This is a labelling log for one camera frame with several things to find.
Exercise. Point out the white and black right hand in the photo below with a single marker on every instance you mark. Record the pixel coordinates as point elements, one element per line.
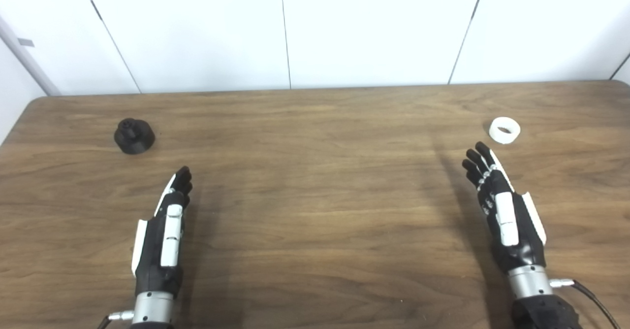
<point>524,240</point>

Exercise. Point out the white and black left hand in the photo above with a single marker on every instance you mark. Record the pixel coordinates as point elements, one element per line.
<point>151,250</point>

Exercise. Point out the round black plastic part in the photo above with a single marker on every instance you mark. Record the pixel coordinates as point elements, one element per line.
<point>134,138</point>

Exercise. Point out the small grey trim label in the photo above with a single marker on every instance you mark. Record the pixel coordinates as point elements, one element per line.
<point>26,42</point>

